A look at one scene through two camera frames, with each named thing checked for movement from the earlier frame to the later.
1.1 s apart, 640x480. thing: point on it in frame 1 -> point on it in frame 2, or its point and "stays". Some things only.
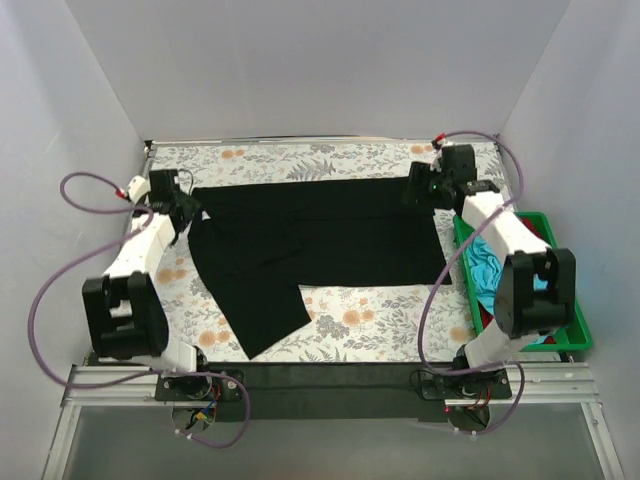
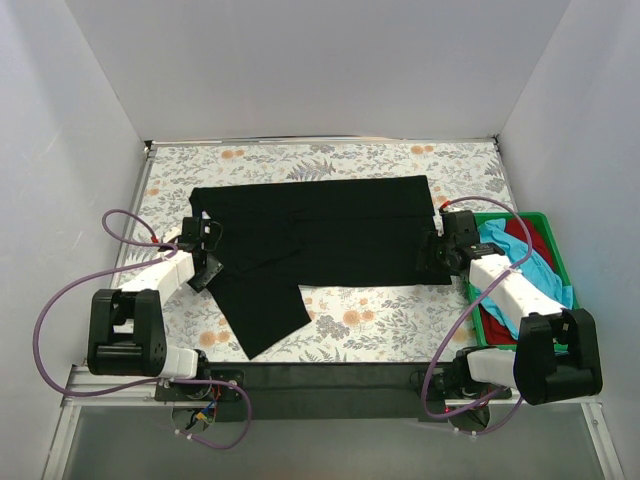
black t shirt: [255, 246] stays
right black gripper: [417, 185] -> [430, 252]
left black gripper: [181, 208] -> [208, 267]
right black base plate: [487, 385] stays
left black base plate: [199, 387] stays
